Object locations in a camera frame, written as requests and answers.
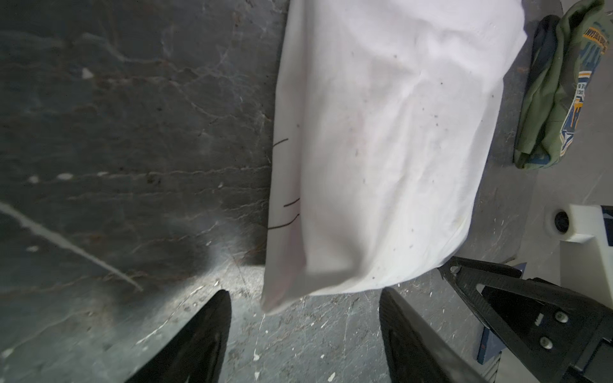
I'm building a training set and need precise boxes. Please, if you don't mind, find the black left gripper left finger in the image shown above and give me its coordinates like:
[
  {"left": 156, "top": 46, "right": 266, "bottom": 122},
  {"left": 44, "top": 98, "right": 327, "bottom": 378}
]
[{"left": 128, "top": 290, "right": 231, "bottom": 383}]

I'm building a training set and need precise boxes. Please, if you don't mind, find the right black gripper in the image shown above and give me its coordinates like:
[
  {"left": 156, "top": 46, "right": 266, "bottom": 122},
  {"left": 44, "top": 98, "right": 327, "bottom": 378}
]
[{"left": 439, "top": 256, "right": 612, "bottom": 382}]

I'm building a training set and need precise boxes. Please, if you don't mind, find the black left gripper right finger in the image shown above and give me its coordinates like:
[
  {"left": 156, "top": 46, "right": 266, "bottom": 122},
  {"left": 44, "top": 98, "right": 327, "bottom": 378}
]
[{"left": 379, "top": 287, "right": 485, "bottom": 383}]

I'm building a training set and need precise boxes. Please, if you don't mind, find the white tank top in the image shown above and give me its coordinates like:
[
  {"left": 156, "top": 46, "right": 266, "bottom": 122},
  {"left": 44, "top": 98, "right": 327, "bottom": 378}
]
[{"left": 261, "top": 1, "right": 526, "bottom": 314}]

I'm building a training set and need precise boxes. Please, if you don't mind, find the green tank top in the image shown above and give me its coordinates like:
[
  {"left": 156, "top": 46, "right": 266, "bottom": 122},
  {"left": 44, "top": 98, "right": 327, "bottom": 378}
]
[{"left": 513, "top": 0, "right": 612, "bottom": 170}]

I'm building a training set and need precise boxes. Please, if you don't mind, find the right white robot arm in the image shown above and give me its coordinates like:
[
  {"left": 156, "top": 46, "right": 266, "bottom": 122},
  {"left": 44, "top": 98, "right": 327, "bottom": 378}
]
[{"left": 439, "top": 204, "right": 612, "bottom": 382}]

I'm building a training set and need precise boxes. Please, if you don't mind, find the blue book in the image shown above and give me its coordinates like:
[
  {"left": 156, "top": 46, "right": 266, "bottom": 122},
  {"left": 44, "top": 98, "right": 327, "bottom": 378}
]
[{"left": 477, "top": 327, "right": 506, "bottom": 365}]

